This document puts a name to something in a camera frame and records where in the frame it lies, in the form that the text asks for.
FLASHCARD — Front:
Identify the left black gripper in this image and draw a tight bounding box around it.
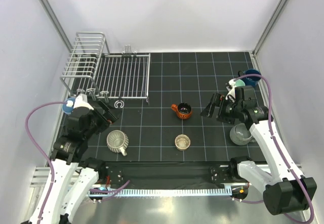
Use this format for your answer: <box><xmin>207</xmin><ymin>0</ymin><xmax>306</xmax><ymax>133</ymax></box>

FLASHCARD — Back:
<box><xmin>84</xmin><ymin>99</ymin><xmax>122</xmax><ymax>139</ymax></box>

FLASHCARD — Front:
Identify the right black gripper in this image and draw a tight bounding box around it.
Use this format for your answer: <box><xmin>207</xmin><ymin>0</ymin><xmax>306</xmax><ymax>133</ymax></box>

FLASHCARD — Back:
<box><xmin>200</xmin><ymin>93</ymin><xmax>242</xmax><ymax>125</ymax></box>

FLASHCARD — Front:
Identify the beige ribbed ceramic mug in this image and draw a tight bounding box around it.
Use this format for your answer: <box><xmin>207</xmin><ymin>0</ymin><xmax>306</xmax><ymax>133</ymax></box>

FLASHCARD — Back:
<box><xmin>106</xmin><ymin>130</ymin><xmax>129</xmax><ymax>156</ymax></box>

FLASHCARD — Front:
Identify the grey speckled round mug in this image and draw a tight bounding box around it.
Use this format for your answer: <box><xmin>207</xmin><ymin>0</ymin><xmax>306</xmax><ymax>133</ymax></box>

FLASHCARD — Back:
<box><xmin>229</xmin><ymin>123</ymin><xmax>254</xmax><ymax>146</ymax></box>

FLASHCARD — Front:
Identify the mint green plastic cup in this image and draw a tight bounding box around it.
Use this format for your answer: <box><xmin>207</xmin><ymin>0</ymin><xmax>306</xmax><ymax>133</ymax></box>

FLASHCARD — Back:
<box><xmin>233</xmin><ymin>79</ymin><xmax>246</xmax><ymax>87</ymax></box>

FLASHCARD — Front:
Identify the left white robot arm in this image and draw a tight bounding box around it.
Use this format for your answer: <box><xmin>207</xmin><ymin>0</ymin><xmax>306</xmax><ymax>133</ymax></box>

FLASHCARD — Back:
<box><xmin>26</xmin><ymin>97</ymin><xmax>120</xmax><ymax>223</ymax></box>

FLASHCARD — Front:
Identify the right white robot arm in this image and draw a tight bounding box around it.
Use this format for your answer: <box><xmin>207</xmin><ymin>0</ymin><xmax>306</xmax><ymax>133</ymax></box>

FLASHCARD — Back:
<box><xmin>201</xmin><ymin>86</ymin><xmax>317</xmax><ymax>215</ymax></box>

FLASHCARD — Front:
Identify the orange black ceramic mug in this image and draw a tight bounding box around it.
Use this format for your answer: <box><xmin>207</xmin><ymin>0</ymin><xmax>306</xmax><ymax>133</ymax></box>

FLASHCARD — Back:
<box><xmin>171</xmin><ymin>103</ymin><xmax>192</xmax><ymax>120</ymax></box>

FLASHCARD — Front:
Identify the small tan ceramic cup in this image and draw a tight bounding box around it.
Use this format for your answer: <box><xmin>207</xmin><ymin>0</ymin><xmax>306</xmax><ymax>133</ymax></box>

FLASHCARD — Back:
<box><xmin>175</xmin><ymin>135</ymin><xmax>191</xmax><ymax>151</ymax></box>

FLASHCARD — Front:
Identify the light blue plastic cup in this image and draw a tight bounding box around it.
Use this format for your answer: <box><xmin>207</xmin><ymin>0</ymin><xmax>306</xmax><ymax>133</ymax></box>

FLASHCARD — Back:
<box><xmin>62</xmin><ymin>98</ymin><xmax>75</xmax><ymax>115</ymax></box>

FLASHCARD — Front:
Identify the dark blue mug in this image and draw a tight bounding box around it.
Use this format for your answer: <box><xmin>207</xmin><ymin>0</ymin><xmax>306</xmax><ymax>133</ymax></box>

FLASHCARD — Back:
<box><xmin>238</xmin><ymin>69</ymin><xmax>261</xmax><ymax>87</ymax></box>

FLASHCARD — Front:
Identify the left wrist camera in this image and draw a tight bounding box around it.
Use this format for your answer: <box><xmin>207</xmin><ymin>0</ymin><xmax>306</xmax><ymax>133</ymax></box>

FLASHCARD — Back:
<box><xmin>73</xmin><ymin>94</ymin><xmax>94</xmax><ymax>110</ymax></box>

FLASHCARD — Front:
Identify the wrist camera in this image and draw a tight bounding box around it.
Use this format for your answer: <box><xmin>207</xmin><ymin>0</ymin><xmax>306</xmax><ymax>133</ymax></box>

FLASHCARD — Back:
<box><xmin>225</xmin><ymin>79</ymin><xmax>236</xmax><ymax>102</ymax></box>
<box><xmin>73</xmin><ymin>94</ymin><xmax>94</xmax><ymax>110</ymax></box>

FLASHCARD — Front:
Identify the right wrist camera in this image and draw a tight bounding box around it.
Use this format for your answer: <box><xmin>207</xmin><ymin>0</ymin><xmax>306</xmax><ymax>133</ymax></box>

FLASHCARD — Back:
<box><xmin>225</xmin><ymin>79</ymin><xmax>236</xmax><ymax>102</ymax></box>

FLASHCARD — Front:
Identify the metal wire dish rack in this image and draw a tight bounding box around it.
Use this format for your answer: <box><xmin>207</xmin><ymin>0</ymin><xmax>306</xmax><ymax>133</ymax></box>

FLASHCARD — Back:
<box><xmin>60</xmin><ymin>32</ymin><xmax>151</xmax><ymax>102</ymax></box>

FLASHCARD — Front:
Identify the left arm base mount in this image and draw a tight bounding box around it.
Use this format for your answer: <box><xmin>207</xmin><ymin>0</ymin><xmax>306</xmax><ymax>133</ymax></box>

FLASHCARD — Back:
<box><xmin>101</xmin><ymin>166</ymin><xmax>125</xmax><ymax>186</ymax></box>

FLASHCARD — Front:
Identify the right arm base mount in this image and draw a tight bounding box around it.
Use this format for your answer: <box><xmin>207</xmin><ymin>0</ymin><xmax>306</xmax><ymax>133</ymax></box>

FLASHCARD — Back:
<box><xmin>210</xmin><ymin>165</ymin><xmax>231</xmax><ymax>184</ymax></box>

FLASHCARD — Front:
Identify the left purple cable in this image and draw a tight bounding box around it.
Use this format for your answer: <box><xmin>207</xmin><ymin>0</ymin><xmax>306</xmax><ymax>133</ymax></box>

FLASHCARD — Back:
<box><xmin>25</xmin><ymin>102</ymin><xmax>131</xmax><ymax>224</ymax></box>

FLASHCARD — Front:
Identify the purple cable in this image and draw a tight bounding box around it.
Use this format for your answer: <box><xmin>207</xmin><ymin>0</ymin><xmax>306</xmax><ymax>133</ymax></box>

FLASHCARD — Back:
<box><xmin>232</xmin><ymin>74</ymin><xmax>316</xmax><ymax>221</ymax></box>
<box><xmin>25</xmin><ymin>102</ymin><xmax>131</xmax><ymax>224</ymax></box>

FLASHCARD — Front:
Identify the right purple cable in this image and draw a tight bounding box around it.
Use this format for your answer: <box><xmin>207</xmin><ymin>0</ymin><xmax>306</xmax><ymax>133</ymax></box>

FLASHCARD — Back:
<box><xmin>232</xmin><ymin>74</ymin><xmax>316</xmax><ymax>221</ymax></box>

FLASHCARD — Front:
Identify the slotted cable duct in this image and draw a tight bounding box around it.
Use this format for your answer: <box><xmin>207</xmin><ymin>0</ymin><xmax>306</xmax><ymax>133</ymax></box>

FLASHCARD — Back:
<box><xmin>88</xmin><ymin>186</ymin><xmax>232</xmax><ymax>198</ymax></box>

